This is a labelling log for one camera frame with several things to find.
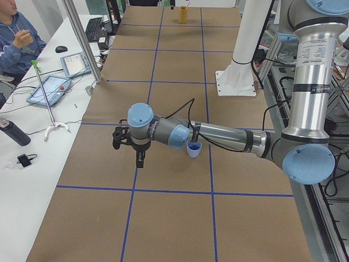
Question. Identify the black keyboard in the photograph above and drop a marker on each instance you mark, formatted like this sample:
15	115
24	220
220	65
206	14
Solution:
93	28

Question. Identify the small metal cylinder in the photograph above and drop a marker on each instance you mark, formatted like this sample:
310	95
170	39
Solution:
89	90

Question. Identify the far teach pendant tablet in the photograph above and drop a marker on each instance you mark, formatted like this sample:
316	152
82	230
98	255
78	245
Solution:
75	65

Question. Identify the dark water bottle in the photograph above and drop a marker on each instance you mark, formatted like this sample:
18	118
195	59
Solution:
14	132

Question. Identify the small black device with cable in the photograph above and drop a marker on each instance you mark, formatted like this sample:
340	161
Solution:
26	160

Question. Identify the black computer mouse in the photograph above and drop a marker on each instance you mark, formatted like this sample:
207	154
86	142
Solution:
60	49

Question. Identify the blue plastic cup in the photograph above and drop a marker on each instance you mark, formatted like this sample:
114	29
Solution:
193	149

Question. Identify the white central pillar with base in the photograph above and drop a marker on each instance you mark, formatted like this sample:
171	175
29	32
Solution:
237	79

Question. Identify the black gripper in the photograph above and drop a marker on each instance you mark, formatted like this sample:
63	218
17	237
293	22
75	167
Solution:
139	147

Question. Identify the aluminium frame post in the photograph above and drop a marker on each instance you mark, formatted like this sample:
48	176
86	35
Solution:
81	37

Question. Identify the near teach pendant tablet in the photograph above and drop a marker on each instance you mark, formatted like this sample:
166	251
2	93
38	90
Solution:
55	88

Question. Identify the reacher grabber stick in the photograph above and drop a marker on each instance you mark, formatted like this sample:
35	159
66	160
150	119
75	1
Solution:
55	125

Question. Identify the yellow-brown cylindrical cup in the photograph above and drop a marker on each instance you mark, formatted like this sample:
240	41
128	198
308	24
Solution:
183	14

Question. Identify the person in blue hoodie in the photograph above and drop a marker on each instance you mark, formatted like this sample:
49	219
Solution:
20	42

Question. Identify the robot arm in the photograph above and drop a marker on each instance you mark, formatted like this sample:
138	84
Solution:
301	149

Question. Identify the teach pendant tablet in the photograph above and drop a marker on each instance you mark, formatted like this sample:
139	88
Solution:
55	88
75	65

